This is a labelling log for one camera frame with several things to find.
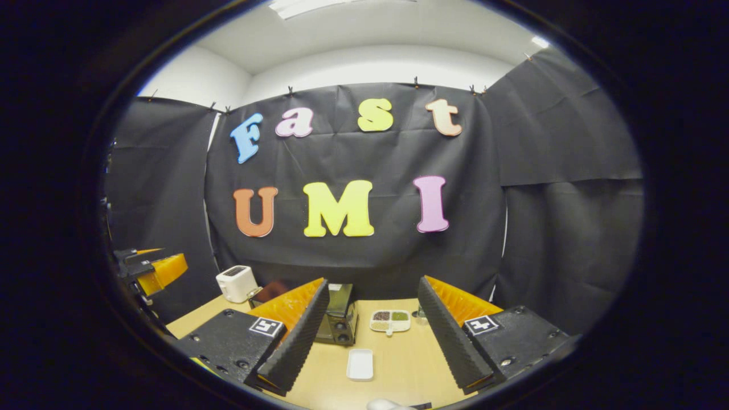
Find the black backdrop cloth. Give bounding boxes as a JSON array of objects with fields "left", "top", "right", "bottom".
[{"left": 104, "top": 48, "right": 644, "bottom": 337}]

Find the white divided dish with seeds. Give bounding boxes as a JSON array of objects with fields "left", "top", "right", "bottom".
[{"left": 370, "top": 309, "right": 411, "bottom": 335}]

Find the white toaster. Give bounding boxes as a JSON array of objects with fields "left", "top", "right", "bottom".
[{"left": 216, "top": 265, "right": 259, "bottom": 304}]

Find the white rectangular tray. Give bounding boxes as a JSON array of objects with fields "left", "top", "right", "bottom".
[{"left": 347, "top": 348, "right": 374, "bottom": 382}]

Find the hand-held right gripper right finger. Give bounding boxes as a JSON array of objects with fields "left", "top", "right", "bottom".
[{"left": 417, "top": 275, "right": 579, "bottom": 396}]

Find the black electric oven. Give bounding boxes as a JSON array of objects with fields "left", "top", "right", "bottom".
[{"left": 249, "top": 280, "right": 359, "bottom": 346}]

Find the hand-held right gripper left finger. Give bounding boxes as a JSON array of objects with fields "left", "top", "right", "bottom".
[{"left": 171, "top": 277, "right": 331, "bottom": 397}]

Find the long ceiling light panel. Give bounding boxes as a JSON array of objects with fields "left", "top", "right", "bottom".
[{"left": 268, "top": 0, "right": 416, "bottom": 21}]

